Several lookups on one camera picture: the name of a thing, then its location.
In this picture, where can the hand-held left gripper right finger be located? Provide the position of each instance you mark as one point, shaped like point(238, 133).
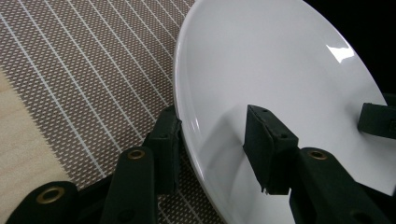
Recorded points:
point(274, 155)

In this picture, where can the white plate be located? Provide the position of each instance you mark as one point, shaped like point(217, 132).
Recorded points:
point(280, 62)

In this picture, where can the striped woven placemat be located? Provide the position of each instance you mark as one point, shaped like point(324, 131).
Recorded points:
point(87, 71)

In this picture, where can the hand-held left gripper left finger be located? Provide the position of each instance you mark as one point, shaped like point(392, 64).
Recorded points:
point(134, 186)

